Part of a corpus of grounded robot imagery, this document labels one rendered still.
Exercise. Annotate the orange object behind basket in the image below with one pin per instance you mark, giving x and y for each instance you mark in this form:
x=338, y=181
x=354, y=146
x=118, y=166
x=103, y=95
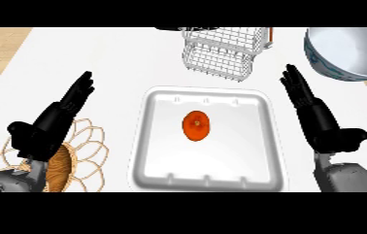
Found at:
x=271, y=37

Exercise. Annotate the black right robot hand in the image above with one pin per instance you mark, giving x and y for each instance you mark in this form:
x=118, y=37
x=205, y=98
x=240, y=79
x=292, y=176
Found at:
x=319, y=121

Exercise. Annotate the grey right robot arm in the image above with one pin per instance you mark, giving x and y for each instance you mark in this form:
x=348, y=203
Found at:
x=341, y=174

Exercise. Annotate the white plastic tray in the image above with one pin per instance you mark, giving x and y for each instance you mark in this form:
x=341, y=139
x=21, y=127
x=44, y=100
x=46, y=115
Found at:
x=206, y=140

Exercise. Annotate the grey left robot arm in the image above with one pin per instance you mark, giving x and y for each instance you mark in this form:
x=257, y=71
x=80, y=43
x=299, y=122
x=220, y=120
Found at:
x=19, y=178

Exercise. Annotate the white pot with blue pattern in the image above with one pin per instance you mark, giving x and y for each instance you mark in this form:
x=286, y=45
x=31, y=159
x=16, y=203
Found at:
x=336, y=51

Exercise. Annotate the orange squash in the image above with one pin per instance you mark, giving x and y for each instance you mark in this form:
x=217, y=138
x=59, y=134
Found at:
x=196, y=126

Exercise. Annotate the woven wicker basket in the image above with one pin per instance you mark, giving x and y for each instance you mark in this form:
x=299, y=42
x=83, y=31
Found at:
x=71, y=161

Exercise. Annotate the black object behind basket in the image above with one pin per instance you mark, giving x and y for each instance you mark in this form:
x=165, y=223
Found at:
x=167, y=28

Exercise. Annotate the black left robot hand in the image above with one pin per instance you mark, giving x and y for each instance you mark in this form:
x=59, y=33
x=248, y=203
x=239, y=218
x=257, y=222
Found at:
x=47, y=124

